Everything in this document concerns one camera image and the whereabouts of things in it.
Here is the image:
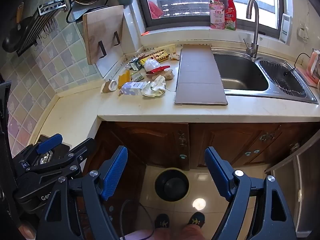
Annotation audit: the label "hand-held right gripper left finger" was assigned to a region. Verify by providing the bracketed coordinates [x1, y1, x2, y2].
[36, 145, 128, 240]

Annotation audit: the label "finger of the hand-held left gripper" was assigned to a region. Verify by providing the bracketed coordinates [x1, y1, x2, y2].
[12, 134, 63, 166]
[25, 137, 97, 178]

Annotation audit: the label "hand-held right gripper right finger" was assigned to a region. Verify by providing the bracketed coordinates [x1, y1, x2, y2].
[205, 146, 295, 240]

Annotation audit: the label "black round trash bin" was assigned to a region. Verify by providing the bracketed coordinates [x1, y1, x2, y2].
[154, 168, 190, 202]

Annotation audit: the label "brown paper cup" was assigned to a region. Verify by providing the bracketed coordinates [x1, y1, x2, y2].
[101, 79, 118, 93]

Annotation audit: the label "white blue milk carton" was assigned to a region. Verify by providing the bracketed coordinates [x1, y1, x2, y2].
[121, 81, 146, 97]

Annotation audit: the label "yellow plastic packet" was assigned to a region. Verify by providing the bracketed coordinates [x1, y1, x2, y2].
[118, 70, 131, 88]

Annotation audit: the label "white tissue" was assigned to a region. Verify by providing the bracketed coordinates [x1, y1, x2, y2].
[142, 75, 167, 98]

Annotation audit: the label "brown paper ball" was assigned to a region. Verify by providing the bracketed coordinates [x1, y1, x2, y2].
[160, 68, 175, 81]

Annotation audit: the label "white plastic bag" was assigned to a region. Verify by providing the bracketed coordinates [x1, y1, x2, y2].
[144, 58, 156, 71]

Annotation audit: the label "red snack wrapper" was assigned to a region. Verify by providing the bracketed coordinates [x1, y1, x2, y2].
[146, 65, 171, 75]

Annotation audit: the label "yellow red box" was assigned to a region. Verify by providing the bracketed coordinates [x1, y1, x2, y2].
[139, 50, 168, 64]

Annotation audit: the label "person's right shoe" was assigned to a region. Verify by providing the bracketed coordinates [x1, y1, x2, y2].
[186, 212, 206, 230]

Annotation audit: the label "person's shoe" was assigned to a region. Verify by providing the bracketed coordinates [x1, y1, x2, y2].
[154, 213, 170, 230]
[186, 212, 206, 230]

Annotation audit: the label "person's left shoe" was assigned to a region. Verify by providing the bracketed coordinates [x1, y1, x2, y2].
[154, 213, 170, 230]

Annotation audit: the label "person's pink trousers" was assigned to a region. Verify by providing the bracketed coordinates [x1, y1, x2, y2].
[124, 223, 203, 240]

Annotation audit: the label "stainless steel appliance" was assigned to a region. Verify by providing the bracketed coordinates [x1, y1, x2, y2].
[264, 142, 320, 236]

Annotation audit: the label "brown cardboard sheet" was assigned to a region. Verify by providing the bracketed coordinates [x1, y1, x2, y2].
[174, 44, 229, 105]

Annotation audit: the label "stainless steel sink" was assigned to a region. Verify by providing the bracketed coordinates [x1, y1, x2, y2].
[211, 49, 312, 105]

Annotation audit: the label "dark green small box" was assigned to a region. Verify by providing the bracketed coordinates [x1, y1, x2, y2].
[130, 57, 142, 71]

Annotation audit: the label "black frying pan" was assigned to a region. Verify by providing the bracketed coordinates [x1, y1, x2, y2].
[2, 16, 33, 53]

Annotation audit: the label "wooden cutting board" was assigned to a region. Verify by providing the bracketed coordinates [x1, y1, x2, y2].
[82, 5, 124, 66]

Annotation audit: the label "cream cardboard box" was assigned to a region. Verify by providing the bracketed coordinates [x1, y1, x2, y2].
[149, 44, 177, 55]

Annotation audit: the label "pink plastic holder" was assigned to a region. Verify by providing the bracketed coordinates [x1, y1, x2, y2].
[298, 48, 320, 88]

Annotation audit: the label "steel faucet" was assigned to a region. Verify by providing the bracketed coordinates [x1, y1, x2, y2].
[243, 0, 261, 58]

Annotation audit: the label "dark framed window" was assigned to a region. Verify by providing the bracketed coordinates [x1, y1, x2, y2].
[134, 0, 288, 41]

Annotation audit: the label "red cloth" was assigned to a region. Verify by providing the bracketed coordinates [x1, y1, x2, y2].
[148, 1, 163, 19]

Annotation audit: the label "pink detergent pouch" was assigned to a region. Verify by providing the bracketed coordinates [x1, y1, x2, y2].
[209, 0, 225, 30]

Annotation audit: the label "red spray bottle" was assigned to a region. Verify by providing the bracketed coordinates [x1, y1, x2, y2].
[223, 0, 237, 31]

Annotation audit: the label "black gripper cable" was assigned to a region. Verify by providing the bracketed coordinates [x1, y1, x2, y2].
[119, 199, 156, 240]

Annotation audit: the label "black slatted wall rack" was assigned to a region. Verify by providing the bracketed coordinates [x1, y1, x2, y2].
[16, 12, 59, 57]

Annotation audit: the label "wire sink basket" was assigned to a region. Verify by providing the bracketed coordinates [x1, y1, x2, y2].
[259, 60, 307, 98]

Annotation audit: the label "black wire rack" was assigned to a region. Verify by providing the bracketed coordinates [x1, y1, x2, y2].
[66, 3, 110, 24]

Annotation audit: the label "thin black cable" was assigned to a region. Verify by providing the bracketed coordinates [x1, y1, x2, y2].
[283, 52, 313, 77]

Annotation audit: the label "chrome hook rail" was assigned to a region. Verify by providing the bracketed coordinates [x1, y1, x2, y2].
[37, 0, 68, 16]

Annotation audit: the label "white wall box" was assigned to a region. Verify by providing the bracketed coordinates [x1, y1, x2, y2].
[280, 13, 292, 46]

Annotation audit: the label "white wall switch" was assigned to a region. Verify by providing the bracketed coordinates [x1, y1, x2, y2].
[297, 25, 309, 43]

